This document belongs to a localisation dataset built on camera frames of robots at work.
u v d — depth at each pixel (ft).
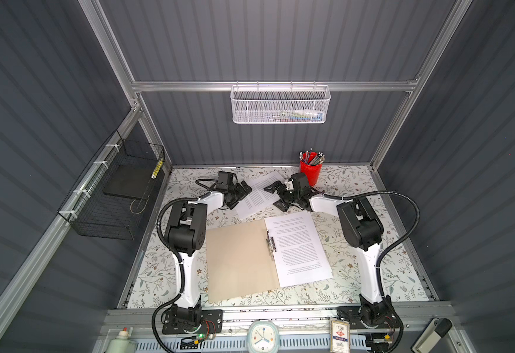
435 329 2.24
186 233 1.83
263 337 2.24
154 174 2.62
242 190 3.14
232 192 3.02
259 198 3.51
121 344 2.10
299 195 2.77
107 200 2.38
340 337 2.27
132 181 2.56
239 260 2.84
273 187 3.12
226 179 2.77
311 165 3.52
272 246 2.91
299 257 2.91
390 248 1.89
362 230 1.92
